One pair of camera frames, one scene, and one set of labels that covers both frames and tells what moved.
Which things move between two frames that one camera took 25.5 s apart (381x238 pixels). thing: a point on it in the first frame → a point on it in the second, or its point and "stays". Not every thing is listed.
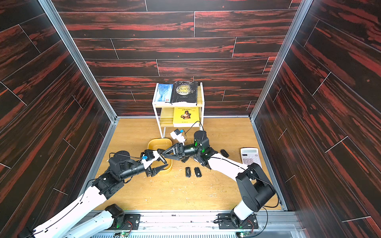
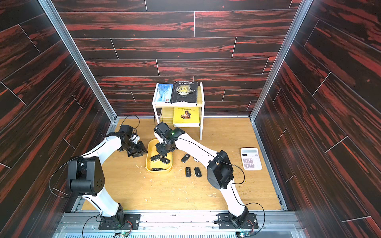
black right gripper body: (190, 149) → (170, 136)
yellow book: (186, 117) stays
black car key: (188, 171) stays
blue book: (163, 93) stays
